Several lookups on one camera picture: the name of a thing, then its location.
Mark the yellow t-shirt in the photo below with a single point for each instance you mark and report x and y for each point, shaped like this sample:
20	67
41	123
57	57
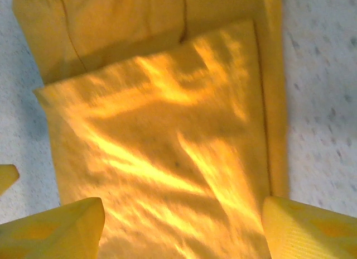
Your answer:
167	130

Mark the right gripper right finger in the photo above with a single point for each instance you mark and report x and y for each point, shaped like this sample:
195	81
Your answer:
306	231

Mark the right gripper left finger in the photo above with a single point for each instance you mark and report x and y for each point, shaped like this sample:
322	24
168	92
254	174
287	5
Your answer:
55	231

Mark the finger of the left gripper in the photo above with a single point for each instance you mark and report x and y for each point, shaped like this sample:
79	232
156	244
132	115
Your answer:
7	176

